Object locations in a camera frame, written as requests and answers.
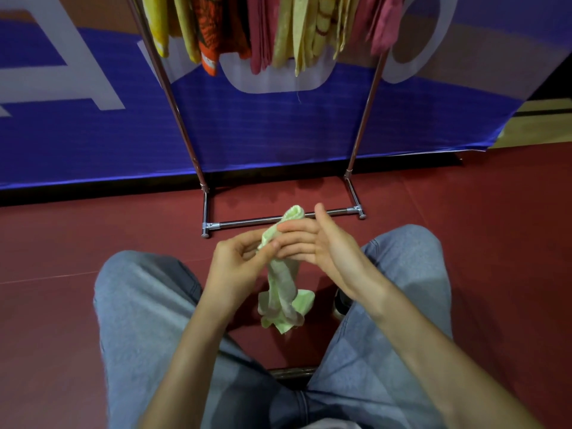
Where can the person's left hand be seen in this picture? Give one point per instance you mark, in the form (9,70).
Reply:
(232,277)

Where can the person's right hand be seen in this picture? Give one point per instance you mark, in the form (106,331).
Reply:
(339,259)

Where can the light green towel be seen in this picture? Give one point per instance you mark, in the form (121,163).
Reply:
(281,299)

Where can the metal towel rack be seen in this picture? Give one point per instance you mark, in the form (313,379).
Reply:
(250,222)

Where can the pink towel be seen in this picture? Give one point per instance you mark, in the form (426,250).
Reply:
(259,35)
(389,22)

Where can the orange brown patterned towel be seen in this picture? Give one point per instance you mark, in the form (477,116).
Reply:
(210,40)

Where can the pale yellow striped towel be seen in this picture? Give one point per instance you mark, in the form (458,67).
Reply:
(326,17)

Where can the yellow patterned towel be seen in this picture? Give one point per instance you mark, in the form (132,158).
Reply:
(156,26)

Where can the person's right forearm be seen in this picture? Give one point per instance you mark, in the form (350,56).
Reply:
(447,366)

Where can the person's left forearm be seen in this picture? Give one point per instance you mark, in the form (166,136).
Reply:
(178,375)

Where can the person's right shoe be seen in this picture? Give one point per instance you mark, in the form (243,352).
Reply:
(342,303)

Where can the person's grey trousers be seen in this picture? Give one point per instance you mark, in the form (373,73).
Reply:
(143,308)

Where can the person's white shirt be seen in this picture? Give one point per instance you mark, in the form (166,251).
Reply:
(330,424)

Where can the chrome metal bar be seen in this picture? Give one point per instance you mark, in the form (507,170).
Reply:
(292,373)

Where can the blue printed banner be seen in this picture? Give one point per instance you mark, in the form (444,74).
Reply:
(89,138)

